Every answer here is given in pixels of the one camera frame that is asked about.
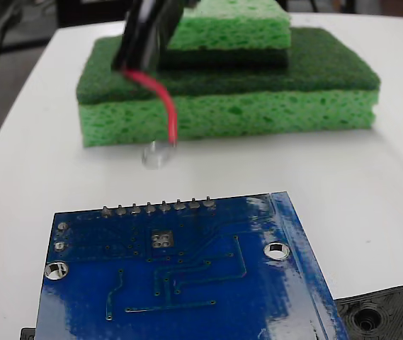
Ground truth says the large green scrub sponge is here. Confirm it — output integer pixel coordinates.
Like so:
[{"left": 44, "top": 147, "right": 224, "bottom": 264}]
[{"left": 76, "top": 27, "right": 382, "bottom": 149}]

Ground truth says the blue printed circuit board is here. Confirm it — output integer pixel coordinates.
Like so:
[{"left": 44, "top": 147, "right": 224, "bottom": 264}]
[{"left": 35, "top": 191, "right": 350, "bottom": 340}]

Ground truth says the small green scrub sponge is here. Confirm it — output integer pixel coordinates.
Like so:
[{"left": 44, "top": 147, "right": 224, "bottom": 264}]
[{"left": 158, "top": 0, "right": 292, "bottom": 69}]

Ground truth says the black plastic part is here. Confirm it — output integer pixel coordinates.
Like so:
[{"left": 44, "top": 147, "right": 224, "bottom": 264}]
[{"left": 19, "top": 283, "right": 403, "bottom": 340}]

